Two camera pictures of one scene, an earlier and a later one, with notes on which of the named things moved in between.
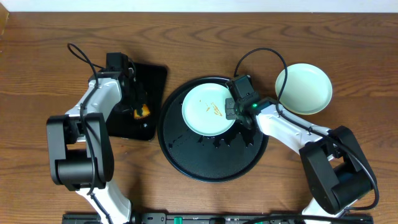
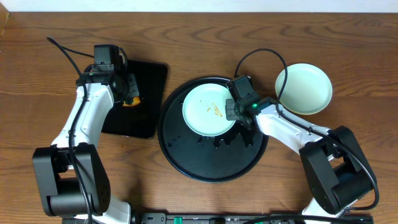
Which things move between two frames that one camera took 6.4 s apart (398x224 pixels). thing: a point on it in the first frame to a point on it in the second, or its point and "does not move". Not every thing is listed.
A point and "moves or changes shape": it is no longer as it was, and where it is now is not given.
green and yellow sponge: (145, 112) moves or changes shape
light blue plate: (308, 89) does not move
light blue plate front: (204, 109) does not move
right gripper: (230, 114) does not move
